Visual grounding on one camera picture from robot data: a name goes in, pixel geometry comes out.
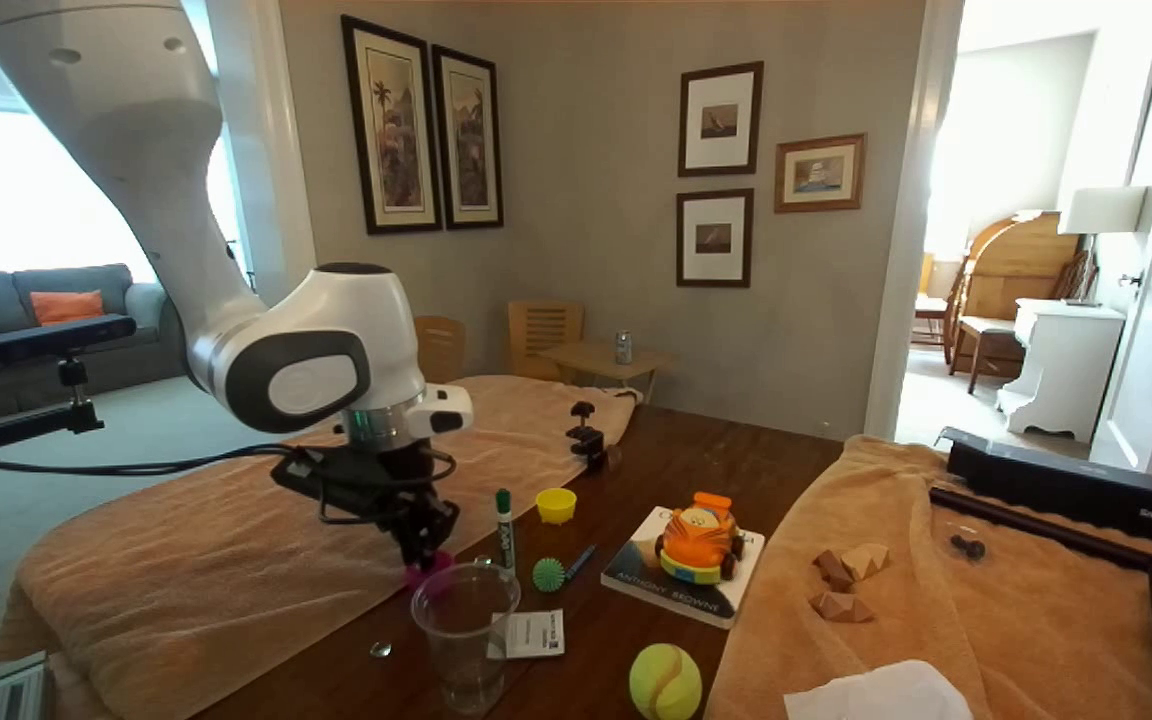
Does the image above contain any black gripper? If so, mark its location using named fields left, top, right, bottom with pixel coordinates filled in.
left=342, top=438, right=464, bottom=577

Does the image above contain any small pink bowl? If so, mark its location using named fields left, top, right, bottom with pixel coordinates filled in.
left=399, top=553, right=457, bottom=592

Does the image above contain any small yellow bowl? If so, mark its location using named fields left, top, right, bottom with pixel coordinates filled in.
left=531, top=482, right=578, bottom=527

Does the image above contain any green-capped white marker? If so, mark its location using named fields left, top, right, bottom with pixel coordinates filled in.
left=492, top=482, right=519, bottom=577

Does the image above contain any clear glass measuring cup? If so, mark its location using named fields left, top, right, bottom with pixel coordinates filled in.
left=409, top=557, right=524, bottom=717

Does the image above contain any green spiky ball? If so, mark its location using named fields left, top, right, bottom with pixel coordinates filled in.
left=528, top=553, right=566, bottom=594

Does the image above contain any white wipe packet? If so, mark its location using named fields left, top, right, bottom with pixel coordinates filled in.
left=486, top=607, right=566, bottom=662

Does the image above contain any blue crayon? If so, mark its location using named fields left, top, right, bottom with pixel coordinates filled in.
left=561, top=540, right=599, bottom=587

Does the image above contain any wooden chair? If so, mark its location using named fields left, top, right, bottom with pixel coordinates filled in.
left=507, top=299, right=589, bottom=382
left=413, top=311, right=467, bottom=393

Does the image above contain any black table clamp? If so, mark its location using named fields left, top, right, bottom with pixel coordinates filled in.
left=564, top=394, right=610, bottom=472

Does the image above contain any Anthony Browne picture book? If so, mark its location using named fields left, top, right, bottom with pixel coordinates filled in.
left=599, top=502, right=766, bottom=633

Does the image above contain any small wooden side table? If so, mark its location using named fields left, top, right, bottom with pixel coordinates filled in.
left=547, top=339, right=671, bottom=398

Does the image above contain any plain tan towel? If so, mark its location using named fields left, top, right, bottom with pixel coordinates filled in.
left=0, top=370, right=644, bottom=720

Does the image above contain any orange tiger toy car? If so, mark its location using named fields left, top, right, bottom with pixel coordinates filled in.
left=653, top=486, right=747, bottom=587

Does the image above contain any yellow-green tennis ball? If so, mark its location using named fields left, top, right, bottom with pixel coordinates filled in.
left=622, top=639, right=708, bottom=720

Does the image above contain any tall framed picture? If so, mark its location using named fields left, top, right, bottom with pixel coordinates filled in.
left=341, top=11, right=442, bottom=241
left=429, top=45, right=507, bottom=230

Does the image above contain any small wooden block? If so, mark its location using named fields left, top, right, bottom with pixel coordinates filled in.
left=842, top=540, right=896, bottom=578
left=811, top=546, right=859, bottom=594
left=809, top=587, right=881, bottom=627

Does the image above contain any black framed small picture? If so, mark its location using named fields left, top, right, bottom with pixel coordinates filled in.
left=671, top=185, right=757, bottom=293
left=675, top=61, right=766, bottom=178

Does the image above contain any orange cushion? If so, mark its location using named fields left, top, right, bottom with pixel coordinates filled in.
left=29, top=287, right=110, bottom=332

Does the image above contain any white paper sheet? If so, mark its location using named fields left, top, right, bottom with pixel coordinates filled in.
left=781, top=657, right=976, bottom=720

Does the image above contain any brown framed small picture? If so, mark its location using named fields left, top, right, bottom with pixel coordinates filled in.
left=770, top=130, right=869, bottom=214

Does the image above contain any tan towel with blocks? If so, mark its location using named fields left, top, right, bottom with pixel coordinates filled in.
left=700, top=435, right=1152, bottom=720

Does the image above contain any wicker armchair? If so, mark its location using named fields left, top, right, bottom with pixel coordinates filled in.
left=943, top=207, right=1089, bottom=394

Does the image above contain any long black case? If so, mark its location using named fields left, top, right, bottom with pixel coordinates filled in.
left=927, top=422, right=1152, bottom=573

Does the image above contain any white cabinet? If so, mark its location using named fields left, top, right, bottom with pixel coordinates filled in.
left=1000, top=297, right=1126, bottom=448

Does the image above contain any white shade lamp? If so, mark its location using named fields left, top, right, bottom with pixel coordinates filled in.
left=1060, top=185, right=1152, bottom=274

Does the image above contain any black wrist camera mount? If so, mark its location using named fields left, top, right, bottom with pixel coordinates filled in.
left=268, top=443, right=362, bottom=527

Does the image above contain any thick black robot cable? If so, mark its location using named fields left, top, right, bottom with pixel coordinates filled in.
left=0, top=435, right=288, bottom=482

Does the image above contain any black stereo camera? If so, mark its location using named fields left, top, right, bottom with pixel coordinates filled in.
left=0, top=311, right=139, bottom=365

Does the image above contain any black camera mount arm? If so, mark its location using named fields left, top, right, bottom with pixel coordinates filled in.
left=0, top=355, right=109, bottom=460

